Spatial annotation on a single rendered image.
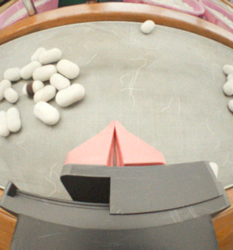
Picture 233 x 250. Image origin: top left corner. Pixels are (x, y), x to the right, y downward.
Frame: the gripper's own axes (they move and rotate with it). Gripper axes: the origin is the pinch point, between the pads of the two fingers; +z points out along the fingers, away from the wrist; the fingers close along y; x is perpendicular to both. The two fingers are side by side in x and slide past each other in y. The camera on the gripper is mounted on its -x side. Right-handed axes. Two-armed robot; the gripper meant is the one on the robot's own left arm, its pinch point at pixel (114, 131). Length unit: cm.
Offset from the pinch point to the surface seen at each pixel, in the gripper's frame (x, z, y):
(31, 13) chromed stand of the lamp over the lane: -18.7, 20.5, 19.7
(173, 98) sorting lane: -1.5, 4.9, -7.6
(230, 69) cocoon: -7.1, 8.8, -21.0
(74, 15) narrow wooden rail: -14.3, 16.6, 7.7
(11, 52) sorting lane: -9.4, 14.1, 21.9
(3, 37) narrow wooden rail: -14.2, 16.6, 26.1
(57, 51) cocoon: -7.3, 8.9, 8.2
